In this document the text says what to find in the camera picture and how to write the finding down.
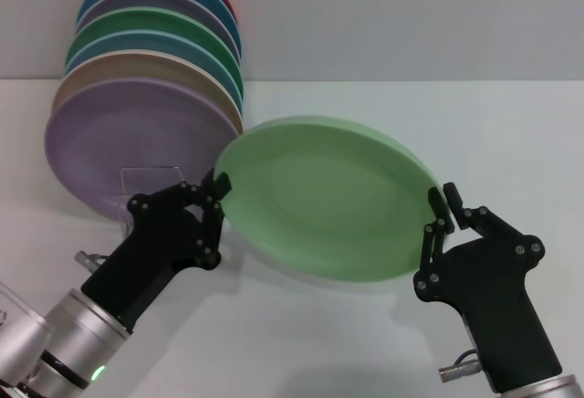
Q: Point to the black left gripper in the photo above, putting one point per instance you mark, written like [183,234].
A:
[150,252]

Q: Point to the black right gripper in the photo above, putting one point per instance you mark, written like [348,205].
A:
[497,306]

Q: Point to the light green plate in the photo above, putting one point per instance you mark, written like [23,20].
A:
[328,197]

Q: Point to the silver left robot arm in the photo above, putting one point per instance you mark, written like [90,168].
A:
[55,348]

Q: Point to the lilac plate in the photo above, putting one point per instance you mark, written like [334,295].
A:
[114,133]

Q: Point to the beige plate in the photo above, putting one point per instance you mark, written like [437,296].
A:
[114,67]

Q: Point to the light blue plate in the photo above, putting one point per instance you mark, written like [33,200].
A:
[128,42]

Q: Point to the dark green plate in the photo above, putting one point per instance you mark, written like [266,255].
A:
[137,21]

